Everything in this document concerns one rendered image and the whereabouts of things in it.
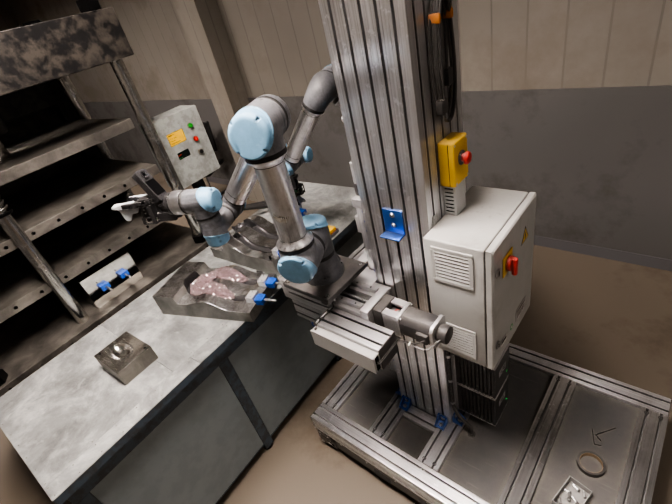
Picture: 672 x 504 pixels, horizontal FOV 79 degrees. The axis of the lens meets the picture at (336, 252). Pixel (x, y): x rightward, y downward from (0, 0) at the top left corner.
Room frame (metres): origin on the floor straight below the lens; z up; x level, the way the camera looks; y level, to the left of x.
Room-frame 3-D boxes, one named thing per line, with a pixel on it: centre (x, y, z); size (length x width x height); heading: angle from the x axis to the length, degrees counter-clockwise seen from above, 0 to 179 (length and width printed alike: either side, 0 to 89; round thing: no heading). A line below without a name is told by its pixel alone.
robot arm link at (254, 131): (1.08, 0.11, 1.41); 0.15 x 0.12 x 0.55; 158
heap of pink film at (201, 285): (1.56, 0.57, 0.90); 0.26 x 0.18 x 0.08; 63
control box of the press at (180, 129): (2.51, 0.73, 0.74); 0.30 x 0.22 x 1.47; 136
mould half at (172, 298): (1.55, 0.57, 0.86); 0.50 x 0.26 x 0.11; 63
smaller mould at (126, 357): (1.28, 0.93, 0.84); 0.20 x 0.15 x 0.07; 46
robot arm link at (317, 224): (1.19, 0.06, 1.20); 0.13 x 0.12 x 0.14; 158
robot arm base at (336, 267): (1.20, 0.06, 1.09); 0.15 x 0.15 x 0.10
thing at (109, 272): (2.04, 1.33, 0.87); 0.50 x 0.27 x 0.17; 46
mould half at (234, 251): (1.87, 0.38, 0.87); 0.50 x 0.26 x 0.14; 46
